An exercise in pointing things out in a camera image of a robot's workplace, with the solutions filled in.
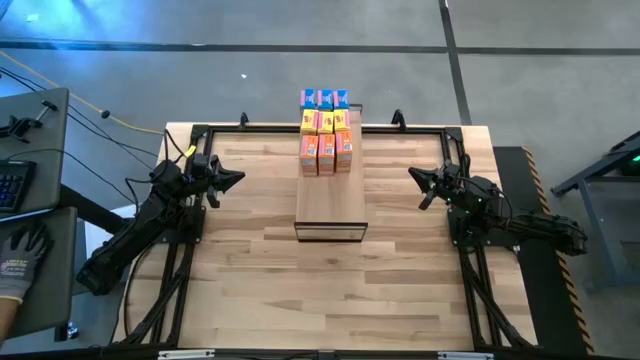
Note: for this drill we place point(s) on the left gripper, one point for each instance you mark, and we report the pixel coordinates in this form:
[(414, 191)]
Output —
[(202, 172)]

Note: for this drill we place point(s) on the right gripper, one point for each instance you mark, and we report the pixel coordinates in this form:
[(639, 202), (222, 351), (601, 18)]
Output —
[(450, 187)]

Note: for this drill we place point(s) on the yellow Corn Pops cereal box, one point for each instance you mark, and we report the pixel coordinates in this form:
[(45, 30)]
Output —
[(309, 121), (341, 120), (325, 121)]

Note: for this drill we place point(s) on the blue Rice Krispies cereal box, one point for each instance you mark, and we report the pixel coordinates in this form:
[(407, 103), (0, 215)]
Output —
[(308, 97), (341, 97), (325, 97)]

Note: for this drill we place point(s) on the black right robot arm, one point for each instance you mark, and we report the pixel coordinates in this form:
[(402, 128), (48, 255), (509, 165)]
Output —
[(545, 227)]

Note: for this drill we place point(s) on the person's forearm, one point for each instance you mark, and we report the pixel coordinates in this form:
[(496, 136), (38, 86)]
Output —
[(6, 317)]

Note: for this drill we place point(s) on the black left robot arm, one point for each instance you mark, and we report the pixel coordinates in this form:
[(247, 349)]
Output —
[(150, 220)]

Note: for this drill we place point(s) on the small yellow tape tag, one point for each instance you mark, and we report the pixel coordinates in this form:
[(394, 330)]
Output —
[(190, 150)]

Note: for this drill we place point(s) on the black diagonal desk strut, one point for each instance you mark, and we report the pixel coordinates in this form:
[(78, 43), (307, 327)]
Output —
[(90, 210)]

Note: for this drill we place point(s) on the black hazard-striped floor mat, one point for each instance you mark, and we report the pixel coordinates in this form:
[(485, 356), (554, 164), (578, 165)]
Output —
[(537, 300)]

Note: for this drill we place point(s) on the blue-grey metal cart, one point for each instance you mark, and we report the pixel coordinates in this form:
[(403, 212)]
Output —
[(590, 235)]

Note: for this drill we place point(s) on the dark grey desk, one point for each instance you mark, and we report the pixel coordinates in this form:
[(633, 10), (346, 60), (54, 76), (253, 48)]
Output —
[(50, 300)]

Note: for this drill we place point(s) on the desk caster wheel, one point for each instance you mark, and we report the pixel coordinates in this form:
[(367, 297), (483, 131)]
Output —
[(70, 331)]

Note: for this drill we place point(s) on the black keyboard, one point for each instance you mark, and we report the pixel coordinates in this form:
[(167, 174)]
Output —
[(12, 185)]

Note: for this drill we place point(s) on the black computer with green light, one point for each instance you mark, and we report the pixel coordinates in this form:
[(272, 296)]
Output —
[(635, 160)]

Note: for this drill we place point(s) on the person's grey gloved hand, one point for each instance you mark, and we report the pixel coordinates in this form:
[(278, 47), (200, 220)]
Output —
[(20, 265)]

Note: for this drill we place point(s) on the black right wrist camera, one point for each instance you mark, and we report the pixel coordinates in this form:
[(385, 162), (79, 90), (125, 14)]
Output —
[(446, 168)]

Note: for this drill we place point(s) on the black aluminium table frame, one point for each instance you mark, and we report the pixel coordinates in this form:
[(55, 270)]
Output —
[(380, 130)]

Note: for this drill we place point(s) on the white metal bracket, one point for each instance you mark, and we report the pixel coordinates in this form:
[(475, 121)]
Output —
[(186, 354), (465, 356)]

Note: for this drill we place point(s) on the black desk clamp mount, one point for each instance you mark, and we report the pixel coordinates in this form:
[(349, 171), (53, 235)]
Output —
[(20, 126)]

